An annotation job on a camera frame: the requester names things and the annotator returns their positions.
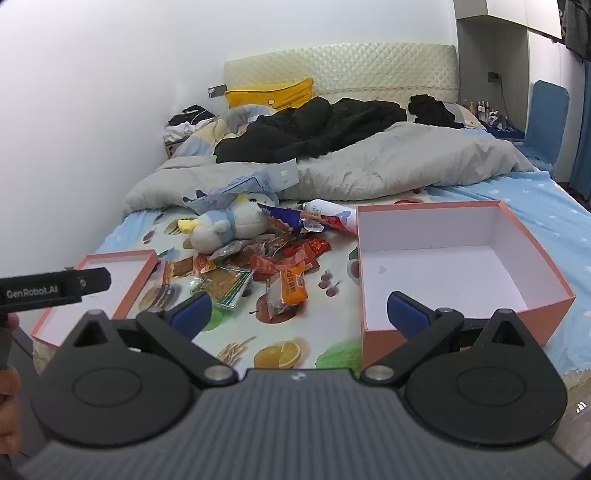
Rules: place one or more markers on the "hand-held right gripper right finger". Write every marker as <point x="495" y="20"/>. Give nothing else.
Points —
<point x="406" y="316"/>

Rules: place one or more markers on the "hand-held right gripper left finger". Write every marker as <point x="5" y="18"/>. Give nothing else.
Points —
<point x="193" y="316"/>

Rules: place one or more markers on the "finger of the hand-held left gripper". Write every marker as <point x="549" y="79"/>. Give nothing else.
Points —
<point x="94" y="280"/>

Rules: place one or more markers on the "pink cardboard box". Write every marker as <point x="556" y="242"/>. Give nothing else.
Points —
<point x="438" y="277"/>

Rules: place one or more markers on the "pile of snack packets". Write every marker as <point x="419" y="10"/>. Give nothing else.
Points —
<point x="272" y="265"/>

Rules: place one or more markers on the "orange snack packet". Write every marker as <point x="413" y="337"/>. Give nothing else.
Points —
<point x="293" y="286"/>

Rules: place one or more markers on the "clear red-trimmed snack packet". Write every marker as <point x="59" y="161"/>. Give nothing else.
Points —
<point x="323" y="221"/>

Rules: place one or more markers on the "blue cracker packet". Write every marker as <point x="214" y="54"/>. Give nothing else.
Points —
<point x="286" y="216"/>

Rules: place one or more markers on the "person's left hand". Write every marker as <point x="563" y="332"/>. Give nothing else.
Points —
<point x="10" y="406"/>

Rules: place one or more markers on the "pink box lid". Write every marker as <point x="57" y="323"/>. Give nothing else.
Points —
<point x="124" y="281"/>

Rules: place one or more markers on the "fruit printed bed sheet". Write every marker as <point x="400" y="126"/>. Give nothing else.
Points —
<point x="323" y="272"/>

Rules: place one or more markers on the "plush penguin toy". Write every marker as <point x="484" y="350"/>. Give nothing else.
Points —
<point x="231" y="221"/>

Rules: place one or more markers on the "white spray bottle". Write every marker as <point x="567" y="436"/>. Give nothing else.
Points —
<point x="323" y="205"/>

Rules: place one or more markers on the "light blue plastic bag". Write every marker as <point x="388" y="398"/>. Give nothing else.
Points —
<point x="258" y="182"/>

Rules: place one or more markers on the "brown cardboard box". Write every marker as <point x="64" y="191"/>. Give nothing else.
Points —
<point x="171" y="148"/>

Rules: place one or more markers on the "grey duvet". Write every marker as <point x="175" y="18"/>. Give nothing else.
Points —
<point x="392" y="161"/>

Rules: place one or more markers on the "blue yellow patterned blanket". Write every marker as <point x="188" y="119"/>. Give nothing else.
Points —
<point x="203" y="138"/>

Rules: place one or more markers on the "heap of clothes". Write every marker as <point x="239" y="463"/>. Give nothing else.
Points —
<point x="184" y="124"/>

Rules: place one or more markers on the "small black garment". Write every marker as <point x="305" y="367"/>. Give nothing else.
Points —
<point x="431" y="110"/>

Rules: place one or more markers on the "dark blue cloth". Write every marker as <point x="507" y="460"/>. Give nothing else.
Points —
<point x="505" y="133"/>

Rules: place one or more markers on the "beige pillow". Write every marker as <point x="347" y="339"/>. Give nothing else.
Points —
<point x="471" y="117"/>

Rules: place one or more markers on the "black jacket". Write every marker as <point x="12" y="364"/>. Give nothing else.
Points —
<point x="295" y="129"/>

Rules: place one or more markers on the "group of cosmetic bottles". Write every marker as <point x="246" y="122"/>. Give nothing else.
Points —
<point x="482" y="108"/>

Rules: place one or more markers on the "yellow pillow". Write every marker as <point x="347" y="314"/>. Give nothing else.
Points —
<point x="268" y="94"/>

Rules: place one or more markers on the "blue chair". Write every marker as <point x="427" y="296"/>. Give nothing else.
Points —
<point x="547" y="120"/>

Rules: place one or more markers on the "cream padded headboard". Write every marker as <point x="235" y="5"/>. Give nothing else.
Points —
<point x="369" y="69"/>

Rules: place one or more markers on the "hanging dark clothes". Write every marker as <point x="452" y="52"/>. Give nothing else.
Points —
<point x="577" y="27"/>

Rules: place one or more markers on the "grey wall socket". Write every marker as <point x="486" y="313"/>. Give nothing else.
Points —
<point x="217" y="92"/>

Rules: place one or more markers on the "black wall outlet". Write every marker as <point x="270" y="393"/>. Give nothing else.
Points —
<point x="494" y="77"/>

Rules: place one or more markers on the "white wall cabinet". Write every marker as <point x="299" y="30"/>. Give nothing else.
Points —
<point x="508" y="11"/>

